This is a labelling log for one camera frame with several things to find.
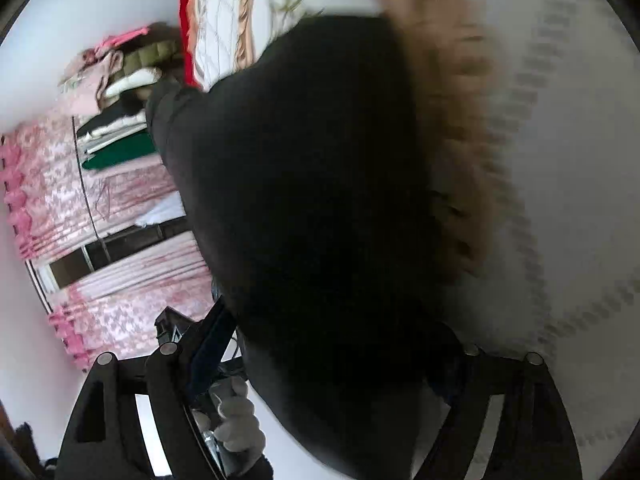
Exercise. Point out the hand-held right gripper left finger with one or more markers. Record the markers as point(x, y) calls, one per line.
point(210, 345)

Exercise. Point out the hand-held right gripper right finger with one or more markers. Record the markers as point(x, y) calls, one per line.
point(480, 375)

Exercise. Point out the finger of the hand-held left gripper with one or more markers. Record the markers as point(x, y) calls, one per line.
point(167, 325)

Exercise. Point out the black fur-trimmed coat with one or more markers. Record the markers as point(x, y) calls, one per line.
point(310, 185)

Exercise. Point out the person's left forearm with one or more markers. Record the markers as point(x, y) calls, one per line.
point(255, 471)

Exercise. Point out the pile of clothes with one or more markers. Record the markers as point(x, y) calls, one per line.
point(125, 65)

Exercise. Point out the person's left hand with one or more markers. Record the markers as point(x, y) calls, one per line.
point(235, 420)

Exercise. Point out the window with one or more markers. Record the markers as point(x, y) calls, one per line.
point(70, 270)

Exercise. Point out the pink patterned curtain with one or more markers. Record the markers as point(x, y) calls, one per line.
point(50, 185)

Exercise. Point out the red floral blanket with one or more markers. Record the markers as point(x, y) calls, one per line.
point(190, 60)

